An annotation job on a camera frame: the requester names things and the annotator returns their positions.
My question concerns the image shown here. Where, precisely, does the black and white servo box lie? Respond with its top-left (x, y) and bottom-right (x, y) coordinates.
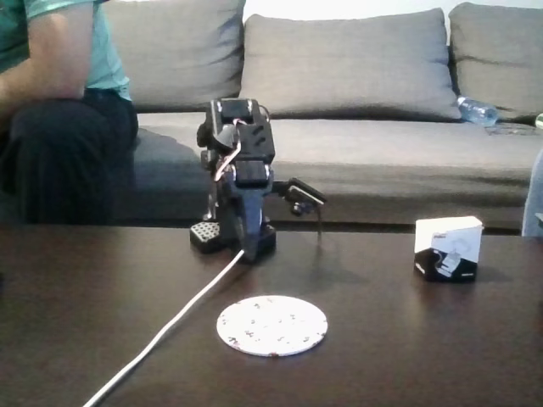
top-left (413, 215), bottom-right (484, 284)

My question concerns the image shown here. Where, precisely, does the black perforated table clamp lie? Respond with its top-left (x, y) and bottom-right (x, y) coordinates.
top-left (189, 186), bottom-right (222, 254)

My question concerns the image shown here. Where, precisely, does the round white speckled coaster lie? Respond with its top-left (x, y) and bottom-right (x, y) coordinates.
top-left (216, 294), bottom-right (330, 359)

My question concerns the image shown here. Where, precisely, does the grey sofa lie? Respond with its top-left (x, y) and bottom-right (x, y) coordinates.
top-left (97, 0), bottom-right (543, 237)

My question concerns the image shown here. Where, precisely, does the grey sofa back cushion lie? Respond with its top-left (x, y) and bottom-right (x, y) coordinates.
top-left (448, 2), bottom-right (543, 124)
top-left (101, 0), bottom-right (247, 114)
top-left (239, 7), bottom-right (463, 123)

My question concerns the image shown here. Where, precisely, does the person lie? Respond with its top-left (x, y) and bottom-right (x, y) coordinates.
top-left (521, 148), bottom-right (543, 237)
top-left (0, 0), bottom-right (139, 226)

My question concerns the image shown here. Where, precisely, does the clear plastic water bottle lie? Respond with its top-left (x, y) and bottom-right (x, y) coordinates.
top-left (456, 95), bottom-right (500, 127)

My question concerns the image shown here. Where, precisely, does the dark flat magazine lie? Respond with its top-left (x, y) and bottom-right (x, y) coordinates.
top-left (483, 121), bottom-right (543, 137)

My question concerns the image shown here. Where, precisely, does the red servo wire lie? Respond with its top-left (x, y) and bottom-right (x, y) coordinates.
top-left (210, 120), bottom-right (247, 184)

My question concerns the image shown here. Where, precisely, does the black camera box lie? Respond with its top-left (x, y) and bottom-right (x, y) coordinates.
top-left (275, 177), bottom-right (328, 217)

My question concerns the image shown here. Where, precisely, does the black camera cable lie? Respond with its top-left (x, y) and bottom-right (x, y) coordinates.
top-left (314, 203), bottom-right (326, 249)

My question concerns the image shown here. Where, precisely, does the white cable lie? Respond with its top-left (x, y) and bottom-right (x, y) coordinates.
top-left (81, 248), bottom-right (247, 407)

